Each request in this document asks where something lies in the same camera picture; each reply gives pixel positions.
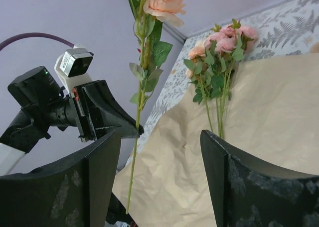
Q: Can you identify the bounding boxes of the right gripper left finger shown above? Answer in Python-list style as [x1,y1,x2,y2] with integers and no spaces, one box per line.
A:
[0,132,121,227]

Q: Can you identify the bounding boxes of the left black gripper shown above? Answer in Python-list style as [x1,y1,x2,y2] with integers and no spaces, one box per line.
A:
[7,66,144,142]

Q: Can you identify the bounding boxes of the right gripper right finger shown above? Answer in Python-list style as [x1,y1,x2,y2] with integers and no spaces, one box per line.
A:
[200,130,319,227]

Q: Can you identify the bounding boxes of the orange beige wrapping paper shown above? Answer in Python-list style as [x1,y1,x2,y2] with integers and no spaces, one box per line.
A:
[113,53,319,227]

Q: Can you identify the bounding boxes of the pink flower bunch green stems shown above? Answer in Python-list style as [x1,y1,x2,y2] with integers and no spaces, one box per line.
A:
[183,19,258,138]

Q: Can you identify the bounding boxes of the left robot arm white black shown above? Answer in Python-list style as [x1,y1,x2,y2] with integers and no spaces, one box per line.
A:
[0,66,144,154]

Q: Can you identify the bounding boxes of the floral patterned table mat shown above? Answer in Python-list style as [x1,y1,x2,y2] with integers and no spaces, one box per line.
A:
[137,0,319,152]

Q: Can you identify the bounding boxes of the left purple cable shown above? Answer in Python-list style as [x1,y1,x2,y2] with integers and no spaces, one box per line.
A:
[0,32,75,52]

